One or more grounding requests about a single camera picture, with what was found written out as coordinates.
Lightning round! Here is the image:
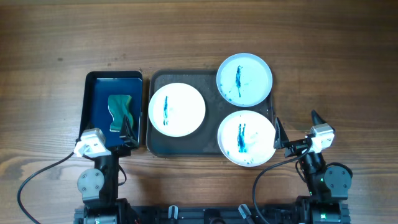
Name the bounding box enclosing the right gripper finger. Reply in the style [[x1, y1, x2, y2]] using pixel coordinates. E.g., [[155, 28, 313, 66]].
[[311, 110, 326, 126], [274, 117, 290, 149]]

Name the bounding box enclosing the green sponge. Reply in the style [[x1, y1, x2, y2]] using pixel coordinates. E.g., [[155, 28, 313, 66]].
[[108, 95, 134, 132]]

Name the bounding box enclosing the white plate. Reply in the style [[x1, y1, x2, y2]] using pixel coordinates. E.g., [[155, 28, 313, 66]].
[[217, 110, 275, 167], [148, 83, 206, 137], [216, 53, 273, 108]]

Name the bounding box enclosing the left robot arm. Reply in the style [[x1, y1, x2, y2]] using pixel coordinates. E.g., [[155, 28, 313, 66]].
[[73, 115, 141, 224]]

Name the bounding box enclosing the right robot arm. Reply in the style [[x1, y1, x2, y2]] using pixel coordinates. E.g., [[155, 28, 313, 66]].
[[274, 110, 353, 223]]

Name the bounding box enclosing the black water tray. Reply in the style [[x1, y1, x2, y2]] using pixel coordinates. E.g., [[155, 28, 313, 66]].
[[78, 71, 143, 148]]

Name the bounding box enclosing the dark brown serving tray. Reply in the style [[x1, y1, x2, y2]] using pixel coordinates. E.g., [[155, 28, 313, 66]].
[[146, 68, 276, 157]]

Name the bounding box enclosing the left black cable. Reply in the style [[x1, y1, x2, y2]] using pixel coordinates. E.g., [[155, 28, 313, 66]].
[[17, 151, 75, 224]]

